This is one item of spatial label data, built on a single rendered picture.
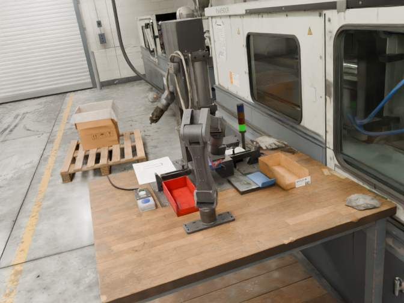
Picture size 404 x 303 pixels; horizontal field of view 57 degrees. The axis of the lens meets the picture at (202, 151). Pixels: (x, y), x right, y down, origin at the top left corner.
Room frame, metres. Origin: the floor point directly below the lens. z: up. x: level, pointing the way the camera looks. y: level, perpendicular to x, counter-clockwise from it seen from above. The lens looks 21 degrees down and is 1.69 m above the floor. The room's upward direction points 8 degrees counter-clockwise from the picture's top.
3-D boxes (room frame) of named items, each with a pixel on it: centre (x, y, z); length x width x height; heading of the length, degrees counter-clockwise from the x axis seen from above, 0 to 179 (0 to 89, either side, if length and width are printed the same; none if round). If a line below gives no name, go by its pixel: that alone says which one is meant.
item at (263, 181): (1.54, -0.25, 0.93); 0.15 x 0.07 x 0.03; 19
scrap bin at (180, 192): (1.48, 0.11, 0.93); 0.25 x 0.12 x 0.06; 16
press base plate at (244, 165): (1.77, -0.04, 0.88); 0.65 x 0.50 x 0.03; 106
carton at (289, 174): (1.58, -0.37, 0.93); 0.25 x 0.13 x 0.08; 16
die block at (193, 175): (1.69, -0.03, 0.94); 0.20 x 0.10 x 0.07; 106
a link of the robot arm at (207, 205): (1.27, 0.01, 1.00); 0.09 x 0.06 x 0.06; 71
